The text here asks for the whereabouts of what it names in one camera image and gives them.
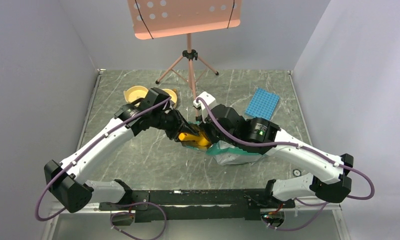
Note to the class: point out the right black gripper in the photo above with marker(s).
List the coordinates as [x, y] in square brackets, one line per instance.
[205, 127]

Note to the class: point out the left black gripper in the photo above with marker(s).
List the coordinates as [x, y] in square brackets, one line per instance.
[181, 125]

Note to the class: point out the yellow plastic food scoop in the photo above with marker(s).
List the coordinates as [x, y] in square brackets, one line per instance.
[198, 141]

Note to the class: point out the green pet food bag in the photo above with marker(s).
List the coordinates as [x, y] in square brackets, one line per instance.
[224, 153]

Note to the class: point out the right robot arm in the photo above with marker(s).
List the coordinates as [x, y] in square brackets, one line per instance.
[327, 174]

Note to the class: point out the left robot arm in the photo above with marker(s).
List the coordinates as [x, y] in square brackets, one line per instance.
[68, 180]

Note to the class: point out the right cream pet bowl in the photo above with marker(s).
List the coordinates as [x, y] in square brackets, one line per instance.
[173, 95]

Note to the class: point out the cream pet bowl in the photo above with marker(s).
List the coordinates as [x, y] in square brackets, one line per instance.
[134, 93]
[173, 95]

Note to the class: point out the left cream pet bowl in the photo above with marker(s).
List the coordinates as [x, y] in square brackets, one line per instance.
[134, 93]

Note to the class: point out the blue studded building plate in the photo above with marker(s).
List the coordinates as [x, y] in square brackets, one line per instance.
[262, 104]

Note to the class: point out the small round table marker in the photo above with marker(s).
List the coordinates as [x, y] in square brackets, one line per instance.
[297, 173]

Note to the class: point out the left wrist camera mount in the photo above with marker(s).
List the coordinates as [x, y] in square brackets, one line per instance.
[204, 103]

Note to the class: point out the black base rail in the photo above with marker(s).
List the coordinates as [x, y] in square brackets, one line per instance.
[200, 204]

